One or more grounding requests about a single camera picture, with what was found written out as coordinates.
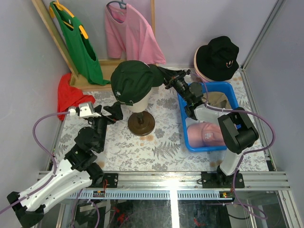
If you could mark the wooden clothes rack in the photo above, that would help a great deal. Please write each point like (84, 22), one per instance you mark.
(77, 80)

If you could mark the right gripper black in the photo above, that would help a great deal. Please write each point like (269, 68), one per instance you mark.
(167, 75)

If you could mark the dark green cap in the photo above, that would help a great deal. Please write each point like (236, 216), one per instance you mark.
(132, 80)

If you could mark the yellow hanger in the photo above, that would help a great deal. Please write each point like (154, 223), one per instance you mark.
(69, 23)

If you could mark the floral table mat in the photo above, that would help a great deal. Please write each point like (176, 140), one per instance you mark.
(162, 150)

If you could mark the cream foam mannequin head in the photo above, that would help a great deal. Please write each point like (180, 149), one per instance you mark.
(141, 105)

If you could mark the pink t-shirt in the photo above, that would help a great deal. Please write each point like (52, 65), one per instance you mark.
(127, 31)

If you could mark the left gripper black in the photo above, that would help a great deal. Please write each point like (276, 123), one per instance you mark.
(104, 115)

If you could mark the pink baseball cap in bin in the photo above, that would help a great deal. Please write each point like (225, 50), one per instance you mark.
(205, 134)

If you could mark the black hat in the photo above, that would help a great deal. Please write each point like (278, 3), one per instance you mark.
(218, 59)

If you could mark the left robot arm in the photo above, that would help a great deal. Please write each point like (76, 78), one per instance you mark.
(75, 171)

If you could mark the blue plastic bin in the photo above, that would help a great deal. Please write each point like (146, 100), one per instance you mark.
(223, 87)

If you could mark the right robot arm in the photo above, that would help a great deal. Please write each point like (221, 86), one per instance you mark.
(238, 131)

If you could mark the khaki hat in bin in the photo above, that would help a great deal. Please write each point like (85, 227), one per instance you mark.
(218, 99)

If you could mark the dark mannequin base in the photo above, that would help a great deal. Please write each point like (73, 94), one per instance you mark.
(141, 124)

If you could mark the aluminium rail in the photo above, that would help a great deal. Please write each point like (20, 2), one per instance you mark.
(187, 185)

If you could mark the green tank top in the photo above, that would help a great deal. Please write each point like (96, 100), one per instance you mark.
(80, 49)

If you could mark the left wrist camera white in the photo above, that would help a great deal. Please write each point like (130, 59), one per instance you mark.
(84, 110)

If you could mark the red cloth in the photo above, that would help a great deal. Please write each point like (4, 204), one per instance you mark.
(68, 96)

